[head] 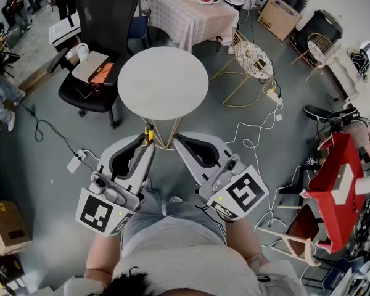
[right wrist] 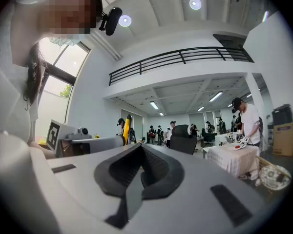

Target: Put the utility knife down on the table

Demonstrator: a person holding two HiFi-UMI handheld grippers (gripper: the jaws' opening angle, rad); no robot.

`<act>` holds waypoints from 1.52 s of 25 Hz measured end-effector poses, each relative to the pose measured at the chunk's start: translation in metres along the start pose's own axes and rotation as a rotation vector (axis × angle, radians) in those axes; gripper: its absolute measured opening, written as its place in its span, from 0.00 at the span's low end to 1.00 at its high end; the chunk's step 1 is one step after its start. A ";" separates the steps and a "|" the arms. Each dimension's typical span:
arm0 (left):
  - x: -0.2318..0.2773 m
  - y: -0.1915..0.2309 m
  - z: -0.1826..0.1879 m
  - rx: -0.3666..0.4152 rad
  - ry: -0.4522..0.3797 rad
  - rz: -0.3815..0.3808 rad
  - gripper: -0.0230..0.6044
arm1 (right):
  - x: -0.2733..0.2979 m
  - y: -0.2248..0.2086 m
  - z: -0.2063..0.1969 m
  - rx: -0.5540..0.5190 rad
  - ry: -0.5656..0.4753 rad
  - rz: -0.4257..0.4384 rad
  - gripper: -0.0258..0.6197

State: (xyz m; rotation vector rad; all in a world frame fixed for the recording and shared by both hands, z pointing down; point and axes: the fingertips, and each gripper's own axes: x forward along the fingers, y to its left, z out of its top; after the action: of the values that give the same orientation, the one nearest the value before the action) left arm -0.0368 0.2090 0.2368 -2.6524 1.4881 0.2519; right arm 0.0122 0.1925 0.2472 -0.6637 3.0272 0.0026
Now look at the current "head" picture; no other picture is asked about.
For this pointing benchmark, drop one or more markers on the orange folder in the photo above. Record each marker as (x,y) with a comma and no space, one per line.
(104,72)

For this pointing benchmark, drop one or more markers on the taped cardboard box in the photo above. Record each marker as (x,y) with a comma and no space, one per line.
(7,227)

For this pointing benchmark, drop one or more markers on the white low table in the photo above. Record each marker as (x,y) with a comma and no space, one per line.
(63,29)

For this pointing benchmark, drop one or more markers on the person's right forearm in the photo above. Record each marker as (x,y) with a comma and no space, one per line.
(243,242)

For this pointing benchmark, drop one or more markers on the wooden chair maroon seat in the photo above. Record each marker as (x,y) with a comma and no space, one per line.
(302,230)

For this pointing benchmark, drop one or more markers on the black mesh office chair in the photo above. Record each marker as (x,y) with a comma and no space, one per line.
(105,14)

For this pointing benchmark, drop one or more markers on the black round stool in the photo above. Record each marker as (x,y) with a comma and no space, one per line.
(317,112)

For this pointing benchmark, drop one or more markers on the person's left forearm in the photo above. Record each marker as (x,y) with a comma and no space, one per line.
(100,254)

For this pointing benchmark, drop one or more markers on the blue chair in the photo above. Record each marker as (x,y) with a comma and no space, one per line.
(138,26)

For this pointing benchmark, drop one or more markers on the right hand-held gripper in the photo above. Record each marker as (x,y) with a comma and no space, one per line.
(243,193)

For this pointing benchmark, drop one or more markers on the yellow utility knife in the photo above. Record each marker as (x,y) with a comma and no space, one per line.
(149,133)

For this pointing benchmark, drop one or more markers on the white console table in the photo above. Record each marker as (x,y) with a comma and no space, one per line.
(345,72)

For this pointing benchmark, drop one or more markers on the round white table gold legs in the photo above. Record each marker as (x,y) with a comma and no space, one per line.
(163,82)

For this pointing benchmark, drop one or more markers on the white power strip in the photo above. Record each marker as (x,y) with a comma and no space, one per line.
(274,97)
(76,161)

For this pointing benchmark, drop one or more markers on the brown cardboard box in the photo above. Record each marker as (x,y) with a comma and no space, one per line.
(91,65)

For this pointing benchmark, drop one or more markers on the white jug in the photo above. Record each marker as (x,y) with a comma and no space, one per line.
(82,51)

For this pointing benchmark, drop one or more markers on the table with checked tablecloth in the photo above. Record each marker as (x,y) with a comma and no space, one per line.
(188,14)

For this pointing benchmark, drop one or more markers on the large printed cardboard box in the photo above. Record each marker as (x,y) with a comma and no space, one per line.
(279,17)

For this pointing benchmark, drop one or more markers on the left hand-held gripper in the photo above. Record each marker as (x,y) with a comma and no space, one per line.
(95,211)

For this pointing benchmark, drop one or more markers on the person's light grey shirt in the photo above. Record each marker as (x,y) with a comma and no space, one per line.
(188,251)

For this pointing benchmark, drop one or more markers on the red box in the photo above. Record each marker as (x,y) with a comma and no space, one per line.
(336,171)

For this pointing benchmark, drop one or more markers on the person's denim shorts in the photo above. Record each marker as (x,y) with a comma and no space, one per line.
(154,214)

